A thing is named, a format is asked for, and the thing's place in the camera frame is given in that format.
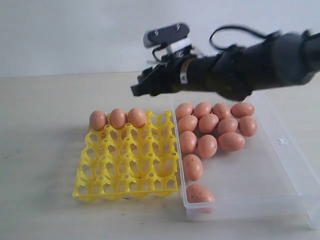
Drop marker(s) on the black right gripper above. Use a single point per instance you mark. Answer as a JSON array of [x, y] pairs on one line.
[[188, 74]]

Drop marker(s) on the brown speckled egg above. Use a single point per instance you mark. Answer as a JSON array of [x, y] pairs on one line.
[[197, 193], [192, 167]]

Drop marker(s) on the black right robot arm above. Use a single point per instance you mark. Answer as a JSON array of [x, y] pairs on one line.
[[281, 60]]

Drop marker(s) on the yellow plastic egg tray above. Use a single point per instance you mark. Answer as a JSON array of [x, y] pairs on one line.
[[129, 162]]

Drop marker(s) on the clear plastic container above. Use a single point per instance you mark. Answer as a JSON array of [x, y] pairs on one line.
[[268, 176]]

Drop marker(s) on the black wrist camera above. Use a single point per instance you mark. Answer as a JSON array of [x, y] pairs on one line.
[[173, 38]]

